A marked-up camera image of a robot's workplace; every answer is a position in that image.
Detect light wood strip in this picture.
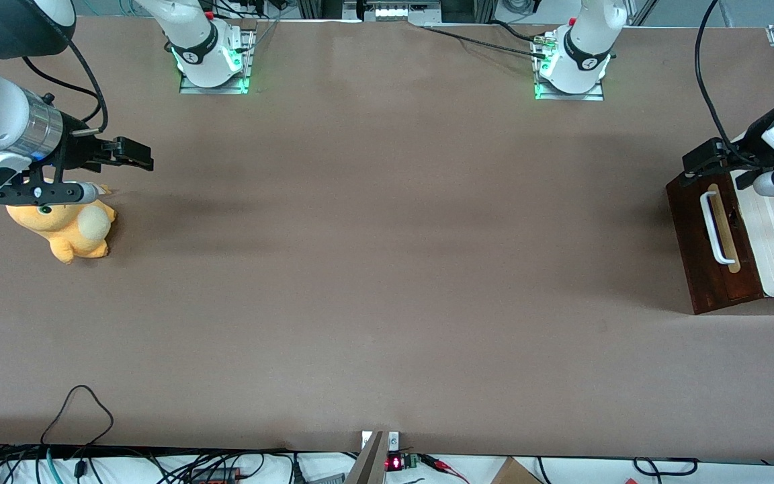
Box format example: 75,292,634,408
707,183,742,274

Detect brown wooden slat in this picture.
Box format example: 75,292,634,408
345,430,388,484

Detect white metal drawer handle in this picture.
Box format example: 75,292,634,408
700,191,738,266

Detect black cable on table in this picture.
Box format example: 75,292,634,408
421,20,550,58

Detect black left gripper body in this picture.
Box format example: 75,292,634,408
725,104,774,169

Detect orange black device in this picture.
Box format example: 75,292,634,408
189,467,248,484

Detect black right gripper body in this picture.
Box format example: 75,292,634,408
56,116,120,181

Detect brown cardboard piece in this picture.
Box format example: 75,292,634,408
490,456,544,484

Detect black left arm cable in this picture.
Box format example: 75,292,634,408
694,0,767,169

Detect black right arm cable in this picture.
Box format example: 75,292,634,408
21,39,110,135

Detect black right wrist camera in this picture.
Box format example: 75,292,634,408
0,180,101,206

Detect lit white panel device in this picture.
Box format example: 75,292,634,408
359,0,443,22

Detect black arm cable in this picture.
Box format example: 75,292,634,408
694,0,767,169
21,39,110,135

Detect tangled black cable bundle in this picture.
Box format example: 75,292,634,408
0,444,361,484

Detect red alligator clip leads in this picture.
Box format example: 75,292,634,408
422,455,470,483

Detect black coiled cable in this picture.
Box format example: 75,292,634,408
632,456,701,477

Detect looped thin black cable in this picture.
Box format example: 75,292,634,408
40,385,115,448

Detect dark brown wooden drawer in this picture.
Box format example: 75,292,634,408
666,169,765,315

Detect small white bracket plate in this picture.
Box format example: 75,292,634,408
361,430,401,452

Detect orange plush toy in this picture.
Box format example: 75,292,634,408
5,186,118,264

